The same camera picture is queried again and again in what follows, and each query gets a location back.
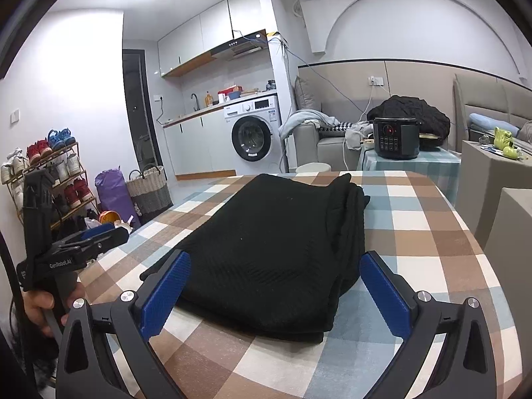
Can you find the black framed door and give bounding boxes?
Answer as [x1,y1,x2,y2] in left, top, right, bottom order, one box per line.
[122,49,161,175]

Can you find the large grey cabinet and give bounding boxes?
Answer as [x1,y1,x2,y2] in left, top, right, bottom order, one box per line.
[484,187,532,383]

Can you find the woven laundry basket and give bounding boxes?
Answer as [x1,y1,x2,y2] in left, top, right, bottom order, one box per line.
[126,165,174,224]

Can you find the blue checked side table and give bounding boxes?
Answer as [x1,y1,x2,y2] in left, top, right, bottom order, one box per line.
[356,141,462,204]

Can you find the small grey cabinet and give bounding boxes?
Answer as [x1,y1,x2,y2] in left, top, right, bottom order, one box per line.
[455,139,532,250]

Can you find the shoe rack with shoes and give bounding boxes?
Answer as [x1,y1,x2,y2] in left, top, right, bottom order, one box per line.
[0,129,100,233]

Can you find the white washing machine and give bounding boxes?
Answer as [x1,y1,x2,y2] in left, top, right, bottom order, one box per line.
[223,95,283,173]

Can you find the white base cabinets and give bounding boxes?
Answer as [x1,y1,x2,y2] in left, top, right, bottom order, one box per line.
[163,110,235,179]

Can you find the purple bag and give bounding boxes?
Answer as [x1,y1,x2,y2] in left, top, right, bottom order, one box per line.
[95,167,138,225]

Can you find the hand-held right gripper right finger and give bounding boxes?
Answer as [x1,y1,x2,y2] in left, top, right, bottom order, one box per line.
[358,250,502,399]

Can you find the white crumpled cloth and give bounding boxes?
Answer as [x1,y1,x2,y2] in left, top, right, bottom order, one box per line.
[345,122,375,150]

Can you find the white wall cabinets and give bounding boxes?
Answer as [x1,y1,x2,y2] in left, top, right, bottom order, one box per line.
[158,0,269,77]

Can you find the grey sofa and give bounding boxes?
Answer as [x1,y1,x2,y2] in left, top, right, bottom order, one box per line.
[293,77,375,171]

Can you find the person's left hand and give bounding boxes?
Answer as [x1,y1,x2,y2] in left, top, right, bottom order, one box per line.
[23,289,86,338]

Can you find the light grey garment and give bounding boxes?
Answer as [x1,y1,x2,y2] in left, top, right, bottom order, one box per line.
[278,109,339,140]

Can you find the dark pressure cooker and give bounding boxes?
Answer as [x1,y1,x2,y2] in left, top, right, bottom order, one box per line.
[372,117,421,160]

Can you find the checked tablecloth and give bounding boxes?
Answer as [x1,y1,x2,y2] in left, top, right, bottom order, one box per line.
[77,170,514,399]

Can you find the white trash bin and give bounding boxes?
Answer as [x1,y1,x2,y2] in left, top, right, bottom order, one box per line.
[85,211,140,237]

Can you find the houndstooth pillow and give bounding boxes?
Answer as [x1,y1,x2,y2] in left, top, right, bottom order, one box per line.
[318,120,356,132]

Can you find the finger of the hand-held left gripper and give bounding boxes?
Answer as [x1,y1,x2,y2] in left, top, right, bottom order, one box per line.
[62,223,116,247]
[55,228,130,261]

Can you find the steel range hood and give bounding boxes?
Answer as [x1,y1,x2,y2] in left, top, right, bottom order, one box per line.
[211,29,269,61]

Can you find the green toy figure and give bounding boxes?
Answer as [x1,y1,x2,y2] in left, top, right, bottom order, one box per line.
[492,127,520,159]

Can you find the blue pillow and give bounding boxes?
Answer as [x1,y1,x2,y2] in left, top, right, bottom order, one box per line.
[469,113,520,134]

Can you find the grey bed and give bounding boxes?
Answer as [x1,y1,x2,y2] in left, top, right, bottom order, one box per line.
[452,72,532,154]

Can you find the grey cushion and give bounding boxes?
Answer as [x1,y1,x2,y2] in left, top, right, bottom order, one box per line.
[294,75,323,113]

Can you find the black knit shirt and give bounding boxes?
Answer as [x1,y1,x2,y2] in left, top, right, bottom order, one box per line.
[139,173,371,343]

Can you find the black quilted jacket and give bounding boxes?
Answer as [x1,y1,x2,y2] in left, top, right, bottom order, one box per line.
[366,95,452,140]

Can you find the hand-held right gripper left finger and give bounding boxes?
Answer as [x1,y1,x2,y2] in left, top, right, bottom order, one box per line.
[54,249,193,399]

